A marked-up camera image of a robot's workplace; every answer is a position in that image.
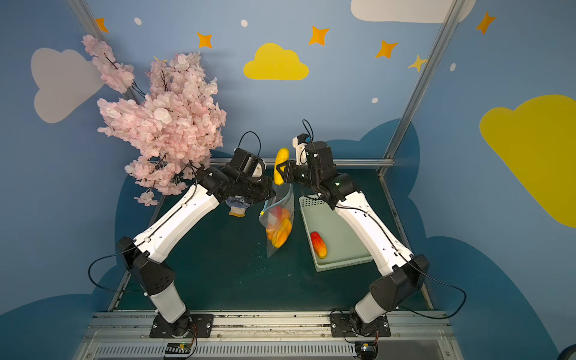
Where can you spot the clear zip-top bag blue zipper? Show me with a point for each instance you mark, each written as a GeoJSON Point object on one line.
{"type": "Point", "coordinates": [284, 196]}

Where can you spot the red orange mango top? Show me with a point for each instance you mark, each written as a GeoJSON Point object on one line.
{"type": "Point", "coordinates": [279, 213]}

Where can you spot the pink cherry blossom tree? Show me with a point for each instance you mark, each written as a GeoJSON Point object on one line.
{"type": "Point", "coordinates": [175, 127]}

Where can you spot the aluminium frame back bar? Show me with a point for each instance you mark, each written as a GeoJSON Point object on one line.
{"type": "Point", "coordinates": [339, 162]}

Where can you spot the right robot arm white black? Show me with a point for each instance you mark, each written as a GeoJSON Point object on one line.
{"type": "Point", "coordinates": [402, 272]}

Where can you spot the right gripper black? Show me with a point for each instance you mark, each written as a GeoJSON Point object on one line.
{"type": "Point", "coordinates": [292, 171]}

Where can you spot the aluminium frame right post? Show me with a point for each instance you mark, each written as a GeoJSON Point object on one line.
{"type": "Point", "coordinates": [435, 55]}

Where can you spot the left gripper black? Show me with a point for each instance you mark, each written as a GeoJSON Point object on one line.
{"type": "Point", "coordinates": [259, 189]}

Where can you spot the controller board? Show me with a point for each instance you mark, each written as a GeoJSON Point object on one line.
{"type": "Point", "coordinates": [366, 351]}
{"type": "Point", "coordinates": [177, 351]}

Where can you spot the right controller board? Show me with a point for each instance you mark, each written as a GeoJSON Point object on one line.
{"type": "Point", "coordinates": [366, 351]}

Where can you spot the large orange mango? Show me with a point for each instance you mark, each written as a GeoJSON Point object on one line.
{"type": "Point", "coordinates": [278, 233]}

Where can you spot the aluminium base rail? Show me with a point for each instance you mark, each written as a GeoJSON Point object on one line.
{"type": "Point", "coordinates": [267, 335]}

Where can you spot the left controller board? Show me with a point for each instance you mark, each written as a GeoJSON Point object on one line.
{"type": "Point", "coordinates": [177, 351]}

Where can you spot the pale green perforated plastic basket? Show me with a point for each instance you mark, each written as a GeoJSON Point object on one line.
{"type": "Point", "coordinates": [344, 248]}

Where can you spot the red yellow mango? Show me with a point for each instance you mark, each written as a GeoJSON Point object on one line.
{"type": "Point", "coordinates": [319, 246]}

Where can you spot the blue dotted work glove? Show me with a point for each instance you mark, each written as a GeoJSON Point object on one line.
{"type": "Point", "coordinates": [237, 206]}

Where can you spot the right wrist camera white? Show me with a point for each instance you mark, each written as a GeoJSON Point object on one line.
{"type": "Point", "coordinates": [299, 143]}

